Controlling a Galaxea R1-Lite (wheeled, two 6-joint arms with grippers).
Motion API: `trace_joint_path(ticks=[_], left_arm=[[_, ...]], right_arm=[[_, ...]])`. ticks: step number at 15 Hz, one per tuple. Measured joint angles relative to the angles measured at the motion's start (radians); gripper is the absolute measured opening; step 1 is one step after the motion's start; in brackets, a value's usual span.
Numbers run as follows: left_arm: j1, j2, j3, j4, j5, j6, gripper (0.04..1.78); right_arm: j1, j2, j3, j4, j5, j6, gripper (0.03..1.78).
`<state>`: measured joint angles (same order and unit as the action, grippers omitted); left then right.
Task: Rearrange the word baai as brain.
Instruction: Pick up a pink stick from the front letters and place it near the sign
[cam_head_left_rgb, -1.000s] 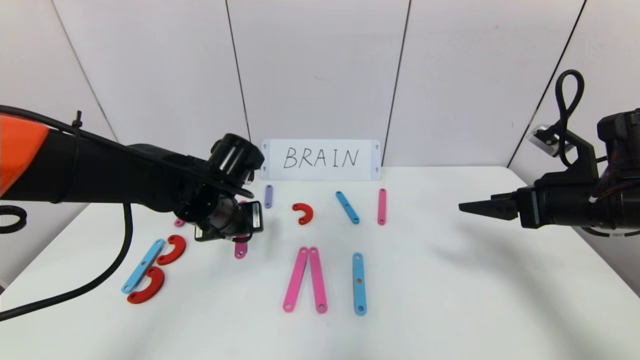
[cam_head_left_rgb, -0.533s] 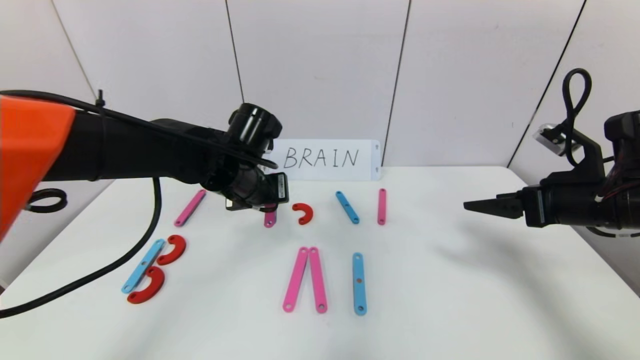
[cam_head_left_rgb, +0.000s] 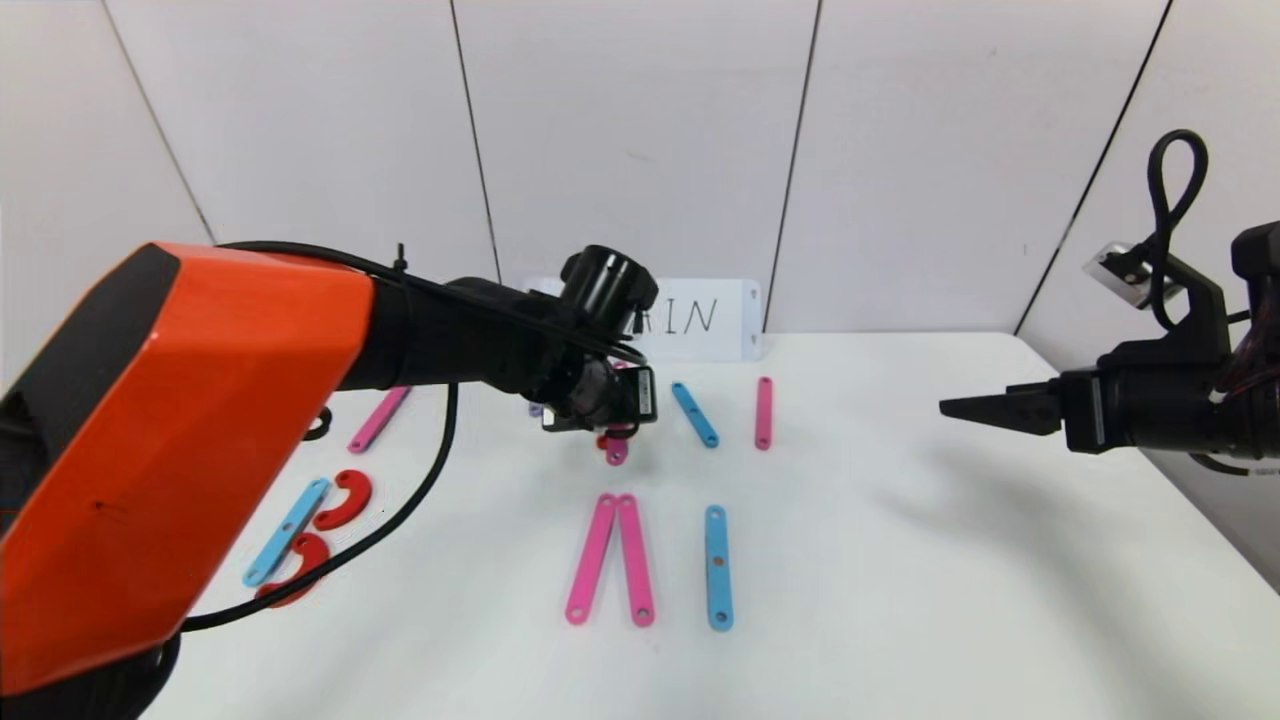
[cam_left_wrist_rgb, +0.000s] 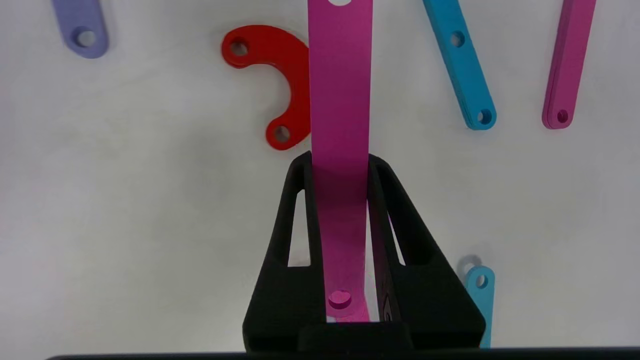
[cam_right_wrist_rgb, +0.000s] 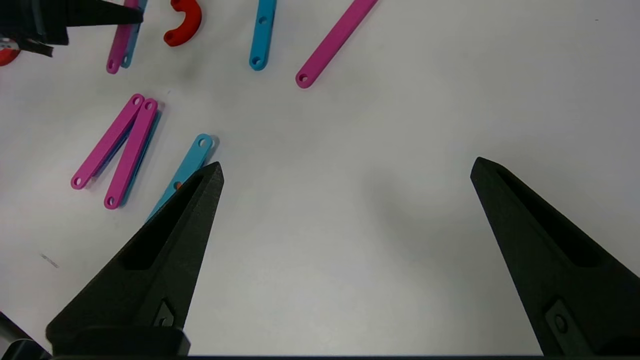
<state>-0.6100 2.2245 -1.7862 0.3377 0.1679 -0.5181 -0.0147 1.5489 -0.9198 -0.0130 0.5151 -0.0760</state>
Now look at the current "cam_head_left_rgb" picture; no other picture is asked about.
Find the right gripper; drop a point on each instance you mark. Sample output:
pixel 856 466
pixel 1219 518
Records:
pixel 1088 411

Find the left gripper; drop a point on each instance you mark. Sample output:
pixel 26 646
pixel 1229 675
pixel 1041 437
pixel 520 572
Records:
pixel 643 398

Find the long pink bar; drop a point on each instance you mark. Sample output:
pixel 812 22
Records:
pixel 378 420
pixel 636 560
pixel 592 558
pixel 616 452

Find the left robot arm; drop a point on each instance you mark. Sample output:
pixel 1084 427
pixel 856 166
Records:
pixel 200 400

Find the white BRAIN sign card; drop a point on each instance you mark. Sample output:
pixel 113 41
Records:
pixel 720 345

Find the short blue bar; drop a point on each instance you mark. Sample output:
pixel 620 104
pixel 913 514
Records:
pixel 695 414

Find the short pink bar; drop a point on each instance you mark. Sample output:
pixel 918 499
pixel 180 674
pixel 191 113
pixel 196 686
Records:
pixel 764 414

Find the long blue bar orange dot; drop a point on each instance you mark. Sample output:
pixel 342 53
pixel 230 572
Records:
pixel 719 585

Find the medium red arc piece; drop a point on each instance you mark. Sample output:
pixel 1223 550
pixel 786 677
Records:
pixel 357 495

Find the large red arc piece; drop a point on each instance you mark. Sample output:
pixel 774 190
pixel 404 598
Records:
pixel 315 548

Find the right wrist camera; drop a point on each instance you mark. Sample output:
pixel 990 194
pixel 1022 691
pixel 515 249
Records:
pixel 1115 272

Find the black right camera bracket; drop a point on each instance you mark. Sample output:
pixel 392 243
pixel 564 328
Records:
pixel 1195 320

